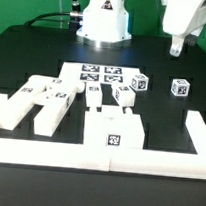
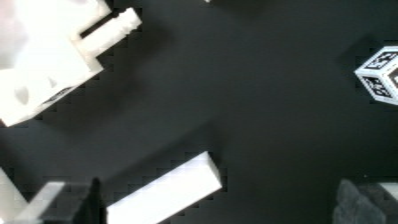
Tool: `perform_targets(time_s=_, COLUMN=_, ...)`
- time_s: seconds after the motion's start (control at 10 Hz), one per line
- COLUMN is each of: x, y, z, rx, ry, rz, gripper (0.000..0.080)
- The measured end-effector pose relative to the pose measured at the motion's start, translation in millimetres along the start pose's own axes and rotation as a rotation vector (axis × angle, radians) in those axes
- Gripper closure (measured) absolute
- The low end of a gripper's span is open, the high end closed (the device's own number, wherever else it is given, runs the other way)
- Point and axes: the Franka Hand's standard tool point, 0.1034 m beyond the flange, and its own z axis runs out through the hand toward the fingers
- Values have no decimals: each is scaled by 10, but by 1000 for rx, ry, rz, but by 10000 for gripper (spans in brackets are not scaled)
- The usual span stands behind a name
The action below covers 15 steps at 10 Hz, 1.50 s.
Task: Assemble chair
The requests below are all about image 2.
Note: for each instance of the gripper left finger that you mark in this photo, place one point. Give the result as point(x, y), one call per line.
point(66, 204)

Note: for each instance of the white marker cube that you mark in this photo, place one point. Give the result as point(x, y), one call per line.
point(377, 74)

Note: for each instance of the white chair seat piece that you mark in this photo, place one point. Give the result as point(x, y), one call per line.
point(57, 32)

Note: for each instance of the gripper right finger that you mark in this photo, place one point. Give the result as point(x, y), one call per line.
point(367, 203)

